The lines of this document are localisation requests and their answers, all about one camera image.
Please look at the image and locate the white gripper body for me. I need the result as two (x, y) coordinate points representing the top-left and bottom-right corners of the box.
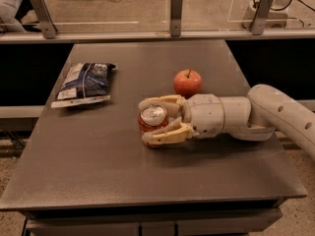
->
(183, 94), (224, 139)

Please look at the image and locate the metal bracket post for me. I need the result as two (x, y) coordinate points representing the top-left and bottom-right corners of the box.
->
(169, 0), (183, 37)
(250, 0), (274, 35)
(31, 0), (57, 39)

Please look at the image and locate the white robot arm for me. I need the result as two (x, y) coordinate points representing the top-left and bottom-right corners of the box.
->
(139, 85), (315, 159)

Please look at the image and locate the right metal bracket post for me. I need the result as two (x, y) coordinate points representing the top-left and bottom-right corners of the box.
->
(250, 0), (274, 35)

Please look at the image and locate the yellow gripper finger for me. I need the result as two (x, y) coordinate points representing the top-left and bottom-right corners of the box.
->
(138, 94), (186, 118)
(141, 117), (194, 147)

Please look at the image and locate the red apple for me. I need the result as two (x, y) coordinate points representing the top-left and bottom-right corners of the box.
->
(173, 69), (202, 98)

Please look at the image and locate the left metal bracket post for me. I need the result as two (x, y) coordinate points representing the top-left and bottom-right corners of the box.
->
(31, 0), (57, 39)

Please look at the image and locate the person in background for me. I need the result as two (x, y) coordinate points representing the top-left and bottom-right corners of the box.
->
(0, 0), (26, 32)

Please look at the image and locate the red coke can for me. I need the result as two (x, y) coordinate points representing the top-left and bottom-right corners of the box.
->
(138, 104), (168, 136)

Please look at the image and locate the middle metal bracket post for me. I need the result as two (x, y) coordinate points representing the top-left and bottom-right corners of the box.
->
(169, 0), (183, 37)

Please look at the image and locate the metal rail ledge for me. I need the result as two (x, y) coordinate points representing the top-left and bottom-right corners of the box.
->
(0, 29), (315, 44)

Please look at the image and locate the blue chip bag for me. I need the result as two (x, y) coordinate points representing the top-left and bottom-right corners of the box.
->
(51, 63), (116, 108)

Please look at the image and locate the white device with cable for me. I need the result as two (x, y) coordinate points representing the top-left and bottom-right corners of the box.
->
(241, 0), (315, 29)

